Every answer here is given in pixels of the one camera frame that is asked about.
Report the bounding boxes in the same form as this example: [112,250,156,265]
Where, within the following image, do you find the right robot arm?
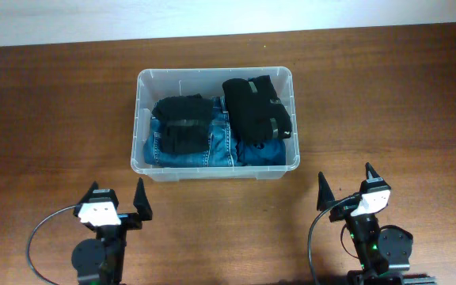
[317,163,413,284]

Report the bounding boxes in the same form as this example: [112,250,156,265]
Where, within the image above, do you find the left black camera cable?
[25,204,79,285]

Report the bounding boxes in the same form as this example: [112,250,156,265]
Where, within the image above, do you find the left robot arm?
[71,179,153,285]

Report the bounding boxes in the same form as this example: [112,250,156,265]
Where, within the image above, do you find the black aluminium rail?
[346,271,438,285]

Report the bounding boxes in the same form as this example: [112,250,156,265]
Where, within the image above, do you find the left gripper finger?
[78,181,99,204]
[133,178,153,221]

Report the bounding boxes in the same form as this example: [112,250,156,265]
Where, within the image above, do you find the blue taped sweater bundle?
[237,139,286,166]

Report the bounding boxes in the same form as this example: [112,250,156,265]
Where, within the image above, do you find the small black taped cloth roll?
[152,94,214,154]

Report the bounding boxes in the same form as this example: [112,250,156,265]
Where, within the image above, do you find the black camera cable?
[25,204,79,285]
[306,193,362,285]

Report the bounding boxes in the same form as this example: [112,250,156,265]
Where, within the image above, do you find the dark blue jeans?
[143,97,238,168]

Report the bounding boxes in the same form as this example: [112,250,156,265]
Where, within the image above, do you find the clear plastic storage bin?
[130,66,301,182]

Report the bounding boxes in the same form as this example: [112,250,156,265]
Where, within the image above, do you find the right black camera cable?
[306,193,362,285]

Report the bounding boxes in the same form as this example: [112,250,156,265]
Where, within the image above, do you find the large black taped cloth bundle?
[222,75,292,144]

